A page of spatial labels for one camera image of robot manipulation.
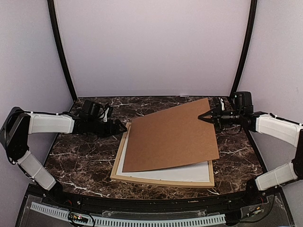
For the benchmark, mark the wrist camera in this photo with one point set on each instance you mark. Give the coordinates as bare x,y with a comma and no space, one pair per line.
94,111
241,101

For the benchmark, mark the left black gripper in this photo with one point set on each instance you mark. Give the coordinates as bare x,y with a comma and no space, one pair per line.
110,131

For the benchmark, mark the black front rail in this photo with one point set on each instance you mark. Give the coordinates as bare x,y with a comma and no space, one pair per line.
223,203

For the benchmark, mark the light wooden picture frame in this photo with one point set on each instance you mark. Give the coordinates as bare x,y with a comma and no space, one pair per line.
163,179

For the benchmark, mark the blue landscape photo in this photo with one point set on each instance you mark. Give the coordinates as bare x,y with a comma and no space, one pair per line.
170,173

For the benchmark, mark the left black corner post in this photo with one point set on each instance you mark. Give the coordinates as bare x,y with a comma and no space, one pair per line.
60,50

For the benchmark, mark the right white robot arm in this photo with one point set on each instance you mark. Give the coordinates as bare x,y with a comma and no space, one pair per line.
268,124

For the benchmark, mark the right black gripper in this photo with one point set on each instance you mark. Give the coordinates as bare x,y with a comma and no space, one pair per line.
216,119

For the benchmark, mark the white slotted cable duct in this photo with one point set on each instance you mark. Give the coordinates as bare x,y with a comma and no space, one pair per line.
126,219

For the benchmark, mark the small circuit board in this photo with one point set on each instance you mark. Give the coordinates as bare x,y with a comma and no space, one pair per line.
76,218

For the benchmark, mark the right black corner post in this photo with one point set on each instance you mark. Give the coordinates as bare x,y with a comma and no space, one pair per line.
246,45

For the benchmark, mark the black corner post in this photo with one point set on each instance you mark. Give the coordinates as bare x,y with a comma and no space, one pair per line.
60,50
246,45

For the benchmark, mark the brown backing board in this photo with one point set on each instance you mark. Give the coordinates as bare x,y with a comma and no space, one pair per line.
170,138

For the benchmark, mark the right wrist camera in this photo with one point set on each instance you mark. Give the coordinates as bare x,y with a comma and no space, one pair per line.
241,101

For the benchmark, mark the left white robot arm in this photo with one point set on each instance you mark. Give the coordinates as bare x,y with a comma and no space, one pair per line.
19,124

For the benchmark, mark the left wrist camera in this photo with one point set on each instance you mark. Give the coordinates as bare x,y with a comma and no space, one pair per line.
94,111

